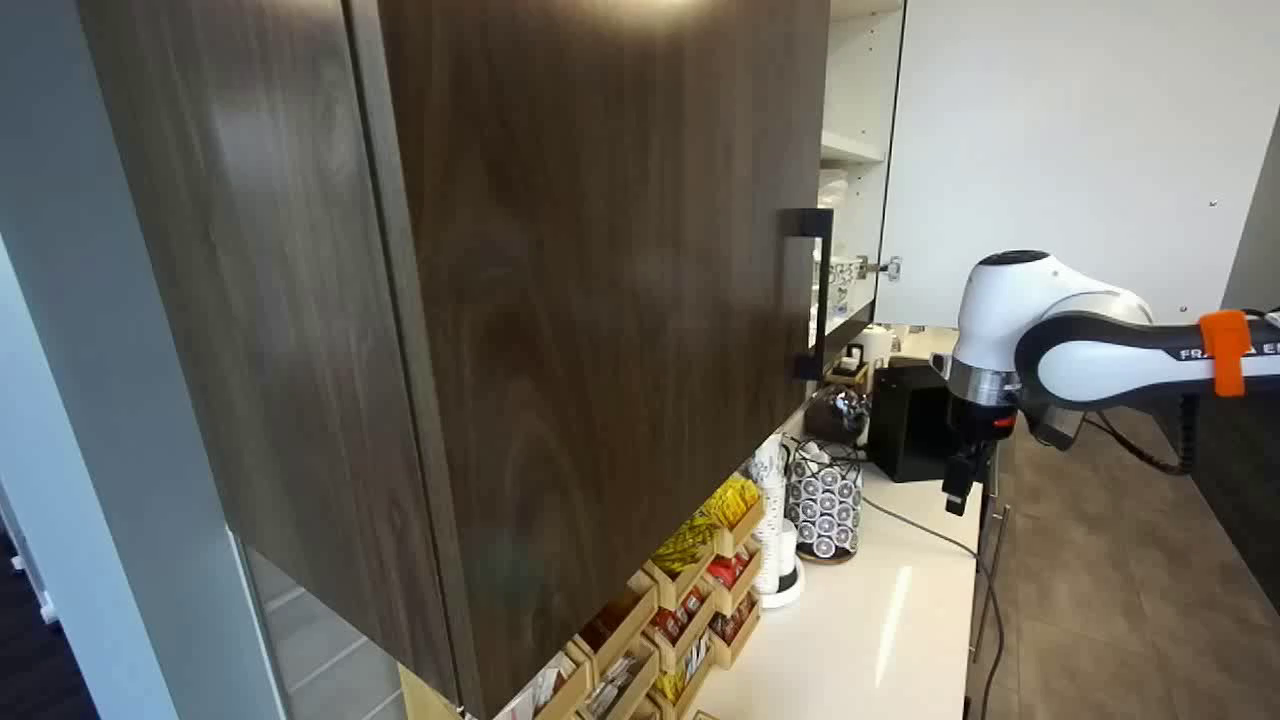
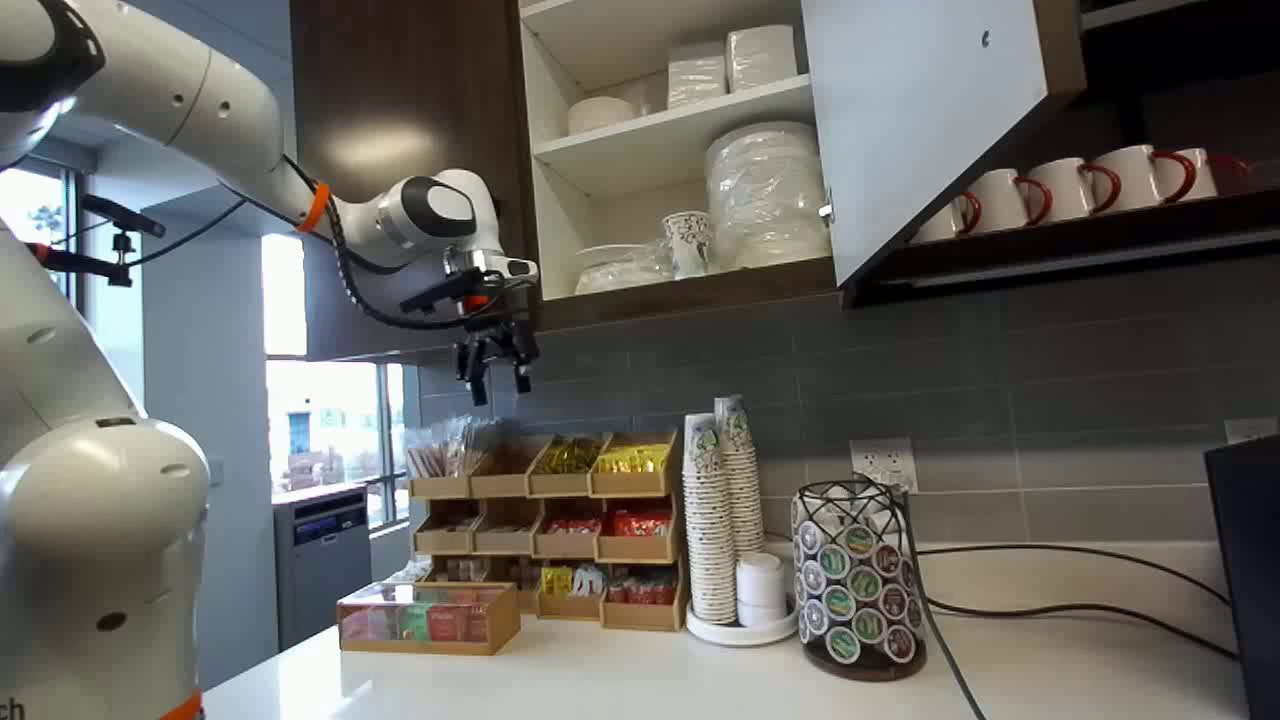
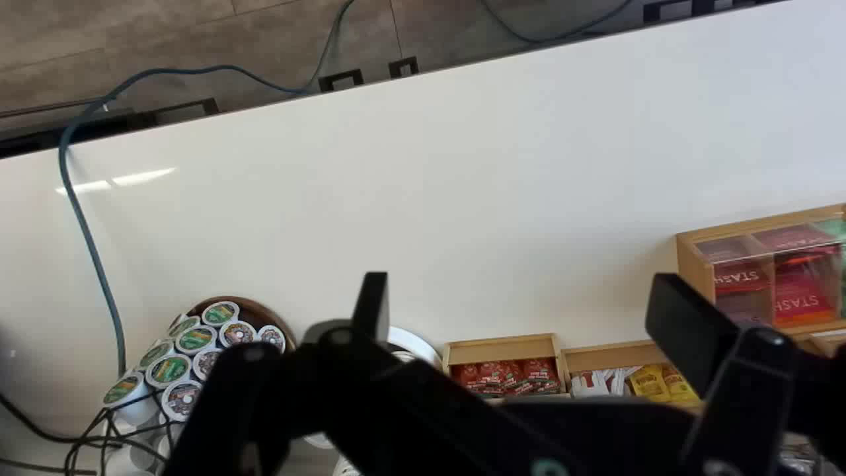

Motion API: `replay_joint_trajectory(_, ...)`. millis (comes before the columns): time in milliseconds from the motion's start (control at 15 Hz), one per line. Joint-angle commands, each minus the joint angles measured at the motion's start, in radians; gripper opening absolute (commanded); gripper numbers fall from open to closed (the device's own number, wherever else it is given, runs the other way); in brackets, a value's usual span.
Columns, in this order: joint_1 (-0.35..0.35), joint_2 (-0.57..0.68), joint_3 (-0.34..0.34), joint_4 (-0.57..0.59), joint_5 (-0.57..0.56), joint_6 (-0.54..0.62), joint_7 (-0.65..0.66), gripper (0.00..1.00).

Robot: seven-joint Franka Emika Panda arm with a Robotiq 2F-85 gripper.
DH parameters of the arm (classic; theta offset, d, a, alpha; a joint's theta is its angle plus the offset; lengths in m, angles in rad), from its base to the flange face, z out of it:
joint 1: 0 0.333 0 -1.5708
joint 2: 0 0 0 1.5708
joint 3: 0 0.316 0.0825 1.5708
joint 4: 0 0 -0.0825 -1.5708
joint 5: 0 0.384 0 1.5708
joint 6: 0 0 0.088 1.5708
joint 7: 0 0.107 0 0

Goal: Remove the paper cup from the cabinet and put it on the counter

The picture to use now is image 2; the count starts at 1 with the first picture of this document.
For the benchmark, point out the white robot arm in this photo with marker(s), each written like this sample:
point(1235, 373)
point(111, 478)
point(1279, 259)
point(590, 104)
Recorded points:
point(101, 506)

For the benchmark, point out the dark wooden wall cabinet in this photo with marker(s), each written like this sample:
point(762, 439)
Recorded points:
point(397, 88)

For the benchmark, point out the wrapped stack of plates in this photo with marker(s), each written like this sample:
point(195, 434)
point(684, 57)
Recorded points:
point(765, 194)

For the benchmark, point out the wrapped stack of bowls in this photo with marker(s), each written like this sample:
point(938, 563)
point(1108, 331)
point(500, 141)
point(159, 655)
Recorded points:
point(621, 266)

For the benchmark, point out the wooden box of tea packets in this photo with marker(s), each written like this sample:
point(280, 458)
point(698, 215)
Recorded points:
point(431, 619)

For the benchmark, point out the tall paper cup stack rear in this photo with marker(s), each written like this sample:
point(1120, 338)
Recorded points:
point(743, 474)

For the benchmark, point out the white open cabinet door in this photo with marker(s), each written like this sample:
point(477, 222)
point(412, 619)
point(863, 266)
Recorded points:
point(912, 97)

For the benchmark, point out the black wire coffee pod holder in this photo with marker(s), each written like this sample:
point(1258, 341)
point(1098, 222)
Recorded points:
point(857, 591)

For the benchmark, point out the white wall outlet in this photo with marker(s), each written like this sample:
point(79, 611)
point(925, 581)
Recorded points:
point(887, 462)

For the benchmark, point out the white round cup tray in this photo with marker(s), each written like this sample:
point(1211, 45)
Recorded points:
point(736, 634)

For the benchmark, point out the black monitor edge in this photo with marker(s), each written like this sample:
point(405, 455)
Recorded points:
point(1245, 506)

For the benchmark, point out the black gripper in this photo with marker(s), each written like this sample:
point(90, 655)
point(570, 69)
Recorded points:
point(489, 297)

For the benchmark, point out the tall paper cup stack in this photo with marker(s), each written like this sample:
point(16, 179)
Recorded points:
point(743, 474)
point(709, 521)

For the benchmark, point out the stack of white lids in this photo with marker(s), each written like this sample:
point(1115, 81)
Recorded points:
point(762, 591)

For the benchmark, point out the tall paper cup stack front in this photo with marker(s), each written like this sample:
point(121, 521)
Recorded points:
point(709, 521)

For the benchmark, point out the wooden tea bag organizer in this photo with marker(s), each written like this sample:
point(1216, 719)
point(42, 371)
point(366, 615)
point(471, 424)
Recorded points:
point(575, 526)

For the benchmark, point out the white mug red handle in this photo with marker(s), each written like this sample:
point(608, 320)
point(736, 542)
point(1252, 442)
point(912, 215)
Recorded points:
point(1137, 179)
point(959, 217)
point(1075, 188)
point(1185, 172)
point(1004, 201)

